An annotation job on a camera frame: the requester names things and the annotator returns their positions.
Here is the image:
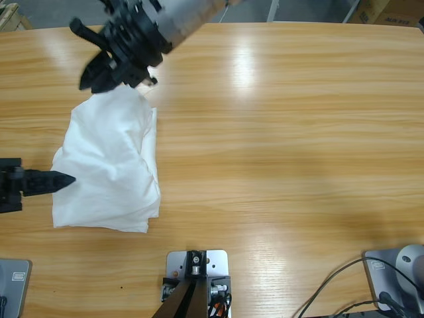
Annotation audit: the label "dark camera post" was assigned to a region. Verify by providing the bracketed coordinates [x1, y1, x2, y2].
[155, 250, 209, 318]

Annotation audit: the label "white t-shirt with black print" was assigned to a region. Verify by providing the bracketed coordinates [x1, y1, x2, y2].
[52, 86, 162, 229]

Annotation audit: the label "grey base plate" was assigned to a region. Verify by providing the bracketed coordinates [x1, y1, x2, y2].
[0, 258, 33, 318]
[364, 248, 424, 311]

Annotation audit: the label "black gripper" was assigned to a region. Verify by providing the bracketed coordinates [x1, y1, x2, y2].
[0, 158, 77, 213]
[79, 0, 173, 94]

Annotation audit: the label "white metal frame leg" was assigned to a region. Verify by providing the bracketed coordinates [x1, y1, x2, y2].
[343, 0, 361, 23]
[267, 0, 281, 23]

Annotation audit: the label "brown cardboard box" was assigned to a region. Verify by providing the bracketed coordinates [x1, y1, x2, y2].
[350, 0, 424, 27]

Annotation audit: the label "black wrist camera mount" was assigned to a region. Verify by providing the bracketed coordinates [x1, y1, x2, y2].
[69, 17, 107, 46]

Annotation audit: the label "long black curved cable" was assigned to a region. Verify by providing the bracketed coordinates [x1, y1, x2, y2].
[299, 257, 424, 318]

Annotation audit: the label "black base plug cable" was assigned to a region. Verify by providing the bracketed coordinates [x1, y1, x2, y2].
[344, 290, 424, 318]

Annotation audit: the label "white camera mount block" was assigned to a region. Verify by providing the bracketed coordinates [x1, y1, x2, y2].
[164, 248, 232, 318]

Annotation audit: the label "orange and black mount cables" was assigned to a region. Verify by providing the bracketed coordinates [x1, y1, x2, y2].
[207, 291, 235, 318]

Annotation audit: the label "wooden pallet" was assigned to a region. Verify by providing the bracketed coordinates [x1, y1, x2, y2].
[0, 2, 32, 32]

